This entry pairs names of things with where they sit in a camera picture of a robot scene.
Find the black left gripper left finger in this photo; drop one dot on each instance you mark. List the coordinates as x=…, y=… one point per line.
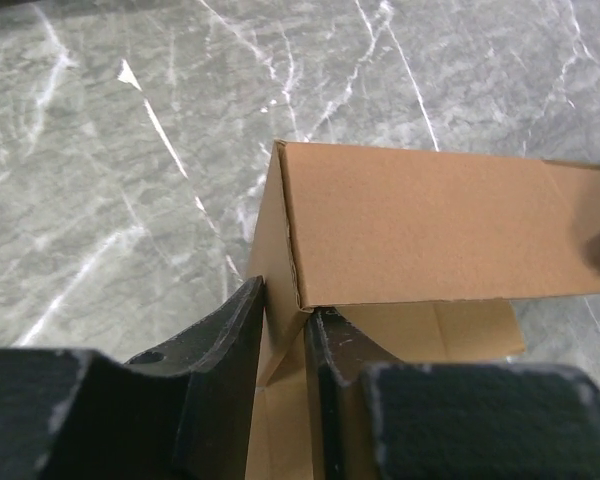
x=217, y=359

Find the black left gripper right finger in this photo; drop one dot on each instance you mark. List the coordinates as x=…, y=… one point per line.
x=336, y=353

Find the brown cardboard box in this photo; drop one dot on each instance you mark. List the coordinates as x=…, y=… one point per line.
x=423, y=251

